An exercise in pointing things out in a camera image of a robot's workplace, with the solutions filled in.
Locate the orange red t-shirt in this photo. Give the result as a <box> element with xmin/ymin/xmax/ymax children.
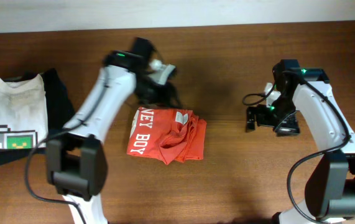
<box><xmin>127</xmin><ymin>107</ymin><xmax>207</xmax><ymax>165</ymax></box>

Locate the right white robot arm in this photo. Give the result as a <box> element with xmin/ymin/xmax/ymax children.
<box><xmin>246</xmin><ymin>65</ymin><xmax>355</xmax><ymax>223</ymax></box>

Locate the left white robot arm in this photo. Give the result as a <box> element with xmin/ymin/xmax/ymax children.
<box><xmin>45</xmin><ymin>50</ymin><xmax>177</xmax><ymax>223</ymax></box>

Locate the folded black garment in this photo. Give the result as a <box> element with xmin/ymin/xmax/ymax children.
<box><xmin>0</xmin><ymin>68</ymin><xmax>75</xmax><ymax>166</ymax></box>

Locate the folded white pixel-print t-shirt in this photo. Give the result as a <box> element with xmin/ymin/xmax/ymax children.
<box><xmin>0</xmin><ymin>75</ymin><xmax>48</xmax><ymax>151</ymax></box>

